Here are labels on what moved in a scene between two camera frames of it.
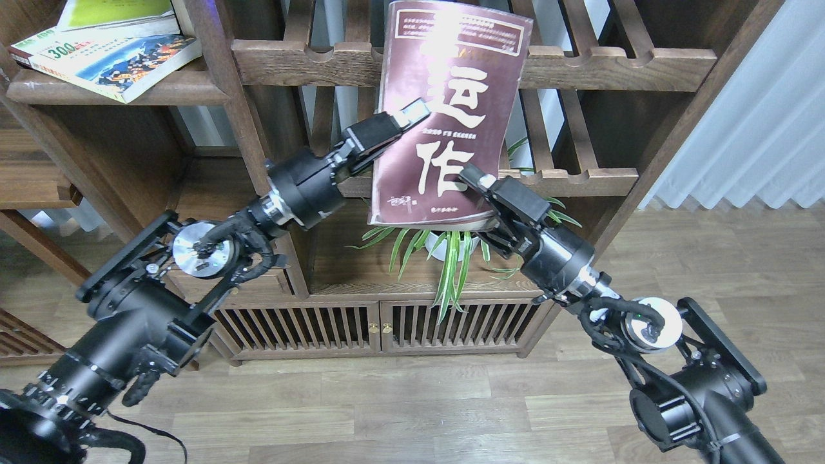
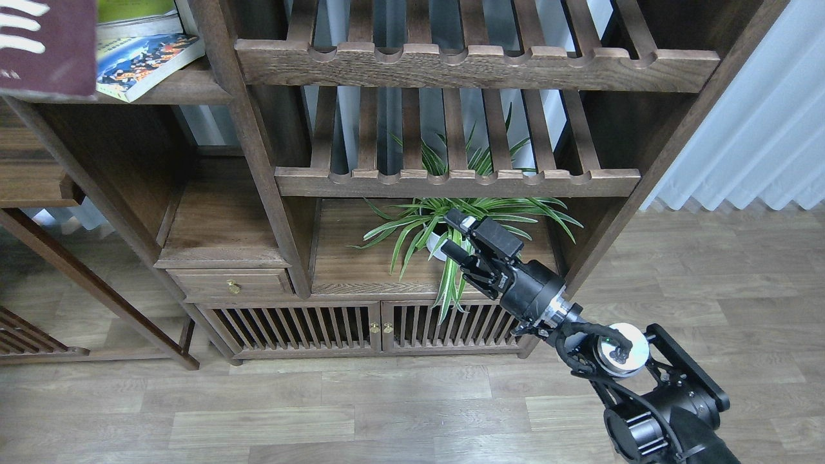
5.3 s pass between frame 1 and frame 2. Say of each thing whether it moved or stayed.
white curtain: stayed
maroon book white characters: moved
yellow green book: stayed
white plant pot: stayed
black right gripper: moved
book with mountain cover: stayed
